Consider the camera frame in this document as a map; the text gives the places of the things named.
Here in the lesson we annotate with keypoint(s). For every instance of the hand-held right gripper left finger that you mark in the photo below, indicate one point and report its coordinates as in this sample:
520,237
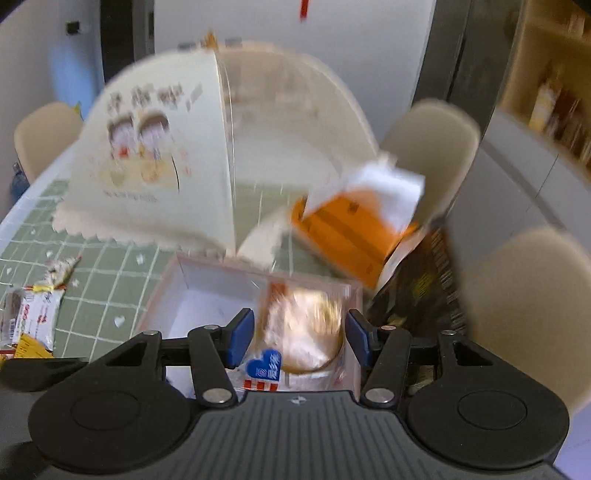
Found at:
242,336

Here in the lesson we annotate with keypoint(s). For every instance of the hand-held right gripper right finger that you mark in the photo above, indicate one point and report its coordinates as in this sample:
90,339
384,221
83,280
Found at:
357,340

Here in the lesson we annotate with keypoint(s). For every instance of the white cardboard box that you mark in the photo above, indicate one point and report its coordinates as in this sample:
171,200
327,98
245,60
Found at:
198,300

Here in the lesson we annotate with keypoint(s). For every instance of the white snack packet blue heart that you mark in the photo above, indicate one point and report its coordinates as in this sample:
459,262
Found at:
300,341

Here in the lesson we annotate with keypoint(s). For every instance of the black snack bag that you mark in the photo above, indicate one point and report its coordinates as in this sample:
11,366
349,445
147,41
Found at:
418,290

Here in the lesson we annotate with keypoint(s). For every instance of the orange cardboard box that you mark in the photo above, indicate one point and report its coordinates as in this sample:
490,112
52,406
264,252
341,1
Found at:
346,235

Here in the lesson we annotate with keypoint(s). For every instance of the green checked tablecloth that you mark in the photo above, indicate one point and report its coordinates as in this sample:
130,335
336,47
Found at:
87,281

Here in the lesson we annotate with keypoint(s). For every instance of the beige chair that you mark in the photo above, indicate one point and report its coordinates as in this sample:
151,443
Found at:
436,147
526,304
45,134

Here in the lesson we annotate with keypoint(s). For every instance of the white cartoon print food cover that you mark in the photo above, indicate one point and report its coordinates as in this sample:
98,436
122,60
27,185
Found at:
152,166

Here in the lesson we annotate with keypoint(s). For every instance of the crumpled candy wrapper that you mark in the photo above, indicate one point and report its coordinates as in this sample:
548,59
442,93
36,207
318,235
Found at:
61,270

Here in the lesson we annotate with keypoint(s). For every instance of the white red snack packet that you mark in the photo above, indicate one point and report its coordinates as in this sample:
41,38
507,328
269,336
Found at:
34,316

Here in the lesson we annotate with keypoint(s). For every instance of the yellow snack packet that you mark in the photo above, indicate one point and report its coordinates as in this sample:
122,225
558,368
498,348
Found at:
25,347

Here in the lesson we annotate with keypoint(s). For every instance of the yellow bottle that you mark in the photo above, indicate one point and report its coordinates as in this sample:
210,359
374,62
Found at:
544,104

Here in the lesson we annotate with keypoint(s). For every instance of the wooden shelf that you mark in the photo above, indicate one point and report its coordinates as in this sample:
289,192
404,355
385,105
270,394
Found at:
554,74

